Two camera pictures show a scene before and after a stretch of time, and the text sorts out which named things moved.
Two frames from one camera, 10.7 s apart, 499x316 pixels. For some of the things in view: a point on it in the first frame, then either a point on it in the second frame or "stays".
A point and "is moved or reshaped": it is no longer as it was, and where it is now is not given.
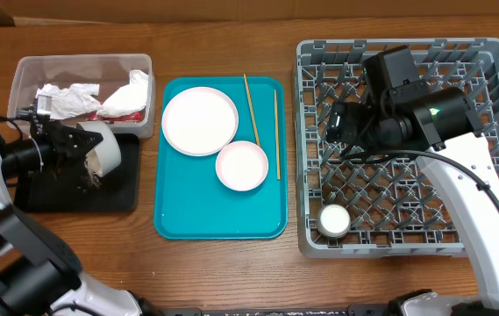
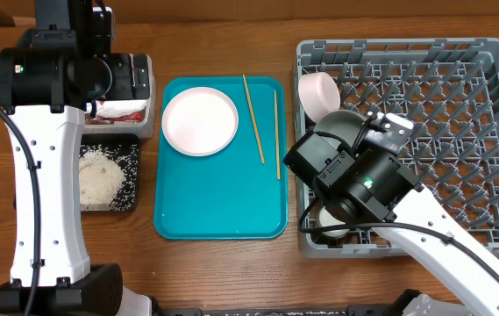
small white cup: (333, 220) stays
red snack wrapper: (94, 116) stays
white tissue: (129, 98) stays
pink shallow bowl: (241, 166) → (319, 94)
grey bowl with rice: (105, 155) is moved or reshaped
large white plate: (200, 121) stays
